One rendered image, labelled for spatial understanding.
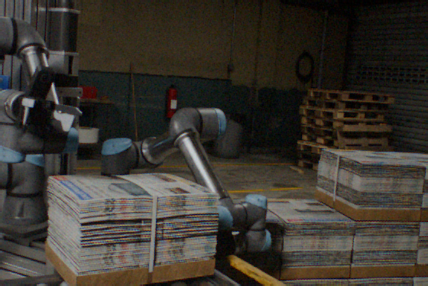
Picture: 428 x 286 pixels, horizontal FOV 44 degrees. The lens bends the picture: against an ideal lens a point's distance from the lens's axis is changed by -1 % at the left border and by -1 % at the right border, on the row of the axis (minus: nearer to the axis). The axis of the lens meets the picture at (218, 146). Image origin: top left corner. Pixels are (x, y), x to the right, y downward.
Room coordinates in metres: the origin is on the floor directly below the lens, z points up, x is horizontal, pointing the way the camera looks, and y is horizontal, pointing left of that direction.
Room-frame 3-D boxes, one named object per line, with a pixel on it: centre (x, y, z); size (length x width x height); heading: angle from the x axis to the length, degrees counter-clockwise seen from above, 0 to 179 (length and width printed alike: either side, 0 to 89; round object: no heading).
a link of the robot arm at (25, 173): (1.70, 0.63, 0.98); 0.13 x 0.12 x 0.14; 129
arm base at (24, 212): (1.71, 0.62, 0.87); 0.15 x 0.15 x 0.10
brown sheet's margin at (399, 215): (2.21, -0.63, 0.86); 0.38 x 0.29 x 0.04; 15
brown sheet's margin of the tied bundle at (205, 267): (1.45, 0.13, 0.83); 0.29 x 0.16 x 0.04; 32
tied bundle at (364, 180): (2.21, -0.63, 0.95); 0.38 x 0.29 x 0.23; 15
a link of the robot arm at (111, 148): (2.16, 0.41, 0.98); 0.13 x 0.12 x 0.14; 132
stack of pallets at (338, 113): (8.81, -2.04, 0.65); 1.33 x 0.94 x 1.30; 127
